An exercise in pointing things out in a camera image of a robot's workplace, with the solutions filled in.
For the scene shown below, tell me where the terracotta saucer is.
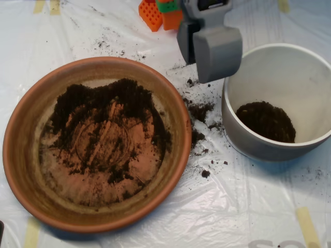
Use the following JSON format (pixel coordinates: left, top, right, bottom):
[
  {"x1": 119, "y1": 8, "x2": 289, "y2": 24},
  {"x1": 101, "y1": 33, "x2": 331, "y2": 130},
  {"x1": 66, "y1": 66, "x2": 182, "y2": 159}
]
[{"x1": 2, "y1": 56, "x2": 192, "y2": 235}]

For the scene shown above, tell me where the dark soil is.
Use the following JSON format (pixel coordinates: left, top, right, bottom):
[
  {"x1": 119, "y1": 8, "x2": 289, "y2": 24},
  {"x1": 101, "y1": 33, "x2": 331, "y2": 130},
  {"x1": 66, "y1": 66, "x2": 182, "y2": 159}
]
[
  {"x1": 45, "y1": 78, "x2": 171, "y2": 205},
  {"x1": 235, "y1": 101, "x2": 297, "y2": 144}
]

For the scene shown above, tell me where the clear plastic cover sheet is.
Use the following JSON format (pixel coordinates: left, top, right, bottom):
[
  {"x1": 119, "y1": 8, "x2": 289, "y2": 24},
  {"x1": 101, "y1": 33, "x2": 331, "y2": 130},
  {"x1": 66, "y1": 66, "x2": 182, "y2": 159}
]
[{"x1": 0, "y1": 0, "x2": 331, "y2": 248}]

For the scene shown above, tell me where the spilled soil pile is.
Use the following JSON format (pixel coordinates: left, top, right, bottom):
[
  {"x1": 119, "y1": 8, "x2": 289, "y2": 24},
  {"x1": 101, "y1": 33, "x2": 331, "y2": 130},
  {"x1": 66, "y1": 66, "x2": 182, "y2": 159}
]
[{"x1": 182, "y1": 97, "x2": 217, "y2": 144}]

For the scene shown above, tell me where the white ceramic pot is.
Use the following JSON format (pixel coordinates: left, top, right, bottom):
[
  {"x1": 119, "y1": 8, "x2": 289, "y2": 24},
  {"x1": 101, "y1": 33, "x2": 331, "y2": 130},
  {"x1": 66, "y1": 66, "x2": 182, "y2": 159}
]
[{"x1": 221, "y1": 42, "x2": 331, "y2": 162}]

